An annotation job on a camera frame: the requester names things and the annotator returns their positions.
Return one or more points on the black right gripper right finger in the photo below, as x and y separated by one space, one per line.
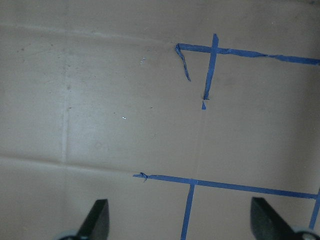
266 223

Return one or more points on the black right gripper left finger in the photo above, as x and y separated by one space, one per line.
96 225

